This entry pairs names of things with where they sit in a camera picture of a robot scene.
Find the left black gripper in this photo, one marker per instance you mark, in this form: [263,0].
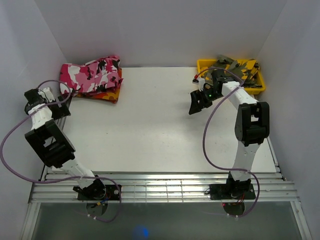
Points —
[62,111]

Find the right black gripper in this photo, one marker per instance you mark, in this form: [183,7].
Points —
[196,96]

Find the pink camouflage trousers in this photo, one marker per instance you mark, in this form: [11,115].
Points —
[94,77]

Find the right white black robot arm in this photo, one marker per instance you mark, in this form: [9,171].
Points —
[252,126]

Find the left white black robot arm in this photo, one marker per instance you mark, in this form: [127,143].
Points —
[51,144]

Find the green yellow camouflage trousers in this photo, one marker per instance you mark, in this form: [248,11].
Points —
[240,70]

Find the orange camouflage folded trousers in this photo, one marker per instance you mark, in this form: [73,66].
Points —
[110,96]

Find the yellow plastic bin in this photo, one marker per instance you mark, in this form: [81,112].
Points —
[252,87]

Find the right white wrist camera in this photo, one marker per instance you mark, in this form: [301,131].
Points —
[199,81]

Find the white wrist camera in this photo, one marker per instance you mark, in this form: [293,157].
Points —
[199,81]
[47,94]

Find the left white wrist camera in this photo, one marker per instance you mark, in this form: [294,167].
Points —
[47,94]

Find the aluminium rail frame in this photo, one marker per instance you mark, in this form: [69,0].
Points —
[162,188]

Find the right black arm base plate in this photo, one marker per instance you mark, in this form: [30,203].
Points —
[221,192]

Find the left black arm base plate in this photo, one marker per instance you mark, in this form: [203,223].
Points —
[108,192]

